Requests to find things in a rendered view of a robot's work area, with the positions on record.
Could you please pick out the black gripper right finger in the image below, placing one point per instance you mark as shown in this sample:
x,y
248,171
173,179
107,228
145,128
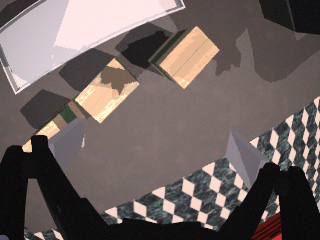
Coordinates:
x,y
300,217

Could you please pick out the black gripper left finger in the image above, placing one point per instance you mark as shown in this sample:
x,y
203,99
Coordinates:
x,y
72,215

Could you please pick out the white shallow tray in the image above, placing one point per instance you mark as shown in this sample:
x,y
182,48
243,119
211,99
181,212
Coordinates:
x,y
49,32

